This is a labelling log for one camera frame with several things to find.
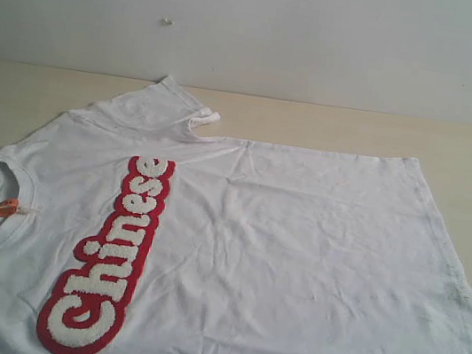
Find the white t-shirt red lettering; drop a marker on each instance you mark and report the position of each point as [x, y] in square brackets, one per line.
[134, 235]

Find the orange neck label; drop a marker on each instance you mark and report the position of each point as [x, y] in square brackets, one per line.
[9, 207]

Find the small white wall hook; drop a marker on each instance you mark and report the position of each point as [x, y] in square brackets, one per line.
[166, 22]

